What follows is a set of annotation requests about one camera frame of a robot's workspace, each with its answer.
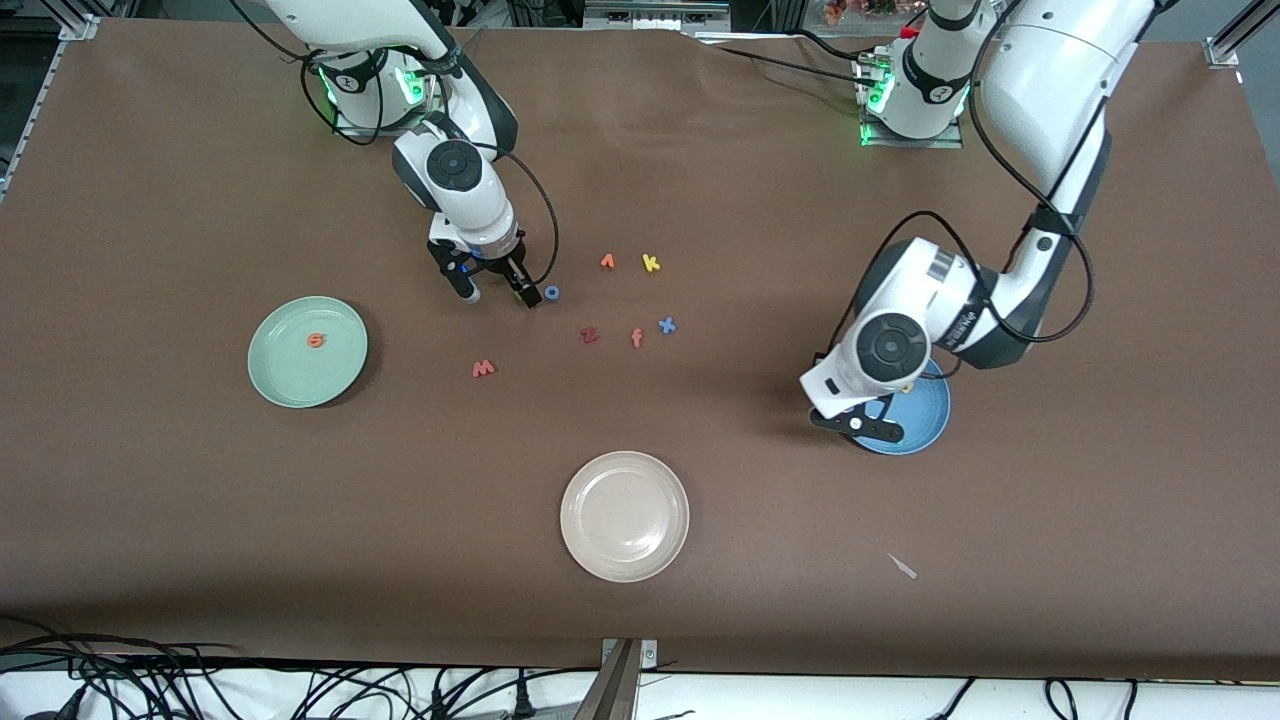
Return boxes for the black cable on table cover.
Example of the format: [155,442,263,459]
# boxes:
[700,30,886,91]

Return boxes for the loose black floor cables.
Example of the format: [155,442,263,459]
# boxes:
[930,678,1141,720]

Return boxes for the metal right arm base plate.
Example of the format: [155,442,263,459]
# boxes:
[333,42,446,138]

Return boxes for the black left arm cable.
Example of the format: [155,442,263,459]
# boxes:
[815,0,1096,381]

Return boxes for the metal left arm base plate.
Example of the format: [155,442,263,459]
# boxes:
[860,55,966,149]

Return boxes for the light green plate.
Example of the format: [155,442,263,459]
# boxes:
[247,295,369,409]

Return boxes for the blue plate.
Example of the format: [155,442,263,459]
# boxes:
[850,360,951,456]

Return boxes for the metal table edge bracket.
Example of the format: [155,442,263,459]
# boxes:
[572,638,659,720]

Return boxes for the grey metal box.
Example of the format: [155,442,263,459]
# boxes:
[583,0,731,33]

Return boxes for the tangled black floor cables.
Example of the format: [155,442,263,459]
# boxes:
[0,615,601,720]

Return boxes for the beige plate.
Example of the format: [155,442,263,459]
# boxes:
[560,450,691,584]

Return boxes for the aluminium frame profile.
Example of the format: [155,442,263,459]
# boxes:
[1205,0,1280,69]
[0,0,101,201]

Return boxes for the brown table cover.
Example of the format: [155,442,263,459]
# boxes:
[0,18,1280,681]

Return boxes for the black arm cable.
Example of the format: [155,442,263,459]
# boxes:
[815,0,1096,381]
[300,40,561,291]

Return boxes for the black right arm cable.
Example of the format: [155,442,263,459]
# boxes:
[300,40,561,291]

